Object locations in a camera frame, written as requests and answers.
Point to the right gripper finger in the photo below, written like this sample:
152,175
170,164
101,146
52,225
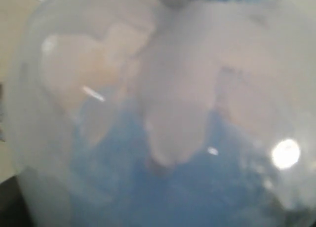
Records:
13,209

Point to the blue pump lotion bottle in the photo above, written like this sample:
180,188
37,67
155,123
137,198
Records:
165,113

